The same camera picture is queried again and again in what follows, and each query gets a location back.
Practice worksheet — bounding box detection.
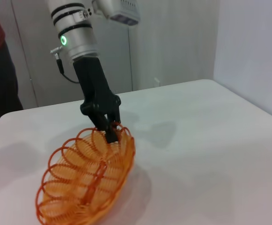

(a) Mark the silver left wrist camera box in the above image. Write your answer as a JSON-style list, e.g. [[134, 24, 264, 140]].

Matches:
[[91, 0, 141, 27]]

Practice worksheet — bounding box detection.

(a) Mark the person in red shirt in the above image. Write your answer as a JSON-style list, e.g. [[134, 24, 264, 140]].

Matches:
[[0, 0, 24, 120]]

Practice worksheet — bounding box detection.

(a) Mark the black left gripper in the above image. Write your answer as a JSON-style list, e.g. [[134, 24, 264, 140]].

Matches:
[[72, 57, 122, 144]]

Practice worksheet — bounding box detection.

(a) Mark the black cable with silver plug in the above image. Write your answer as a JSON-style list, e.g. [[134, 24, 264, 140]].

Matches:
[[49, 46, 80, 84]]

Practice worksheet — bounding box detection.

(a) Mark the orange plastic wire basket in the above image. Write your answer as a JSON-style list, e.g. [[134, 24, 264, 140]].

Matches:
[[36, 121, 136, 225]]

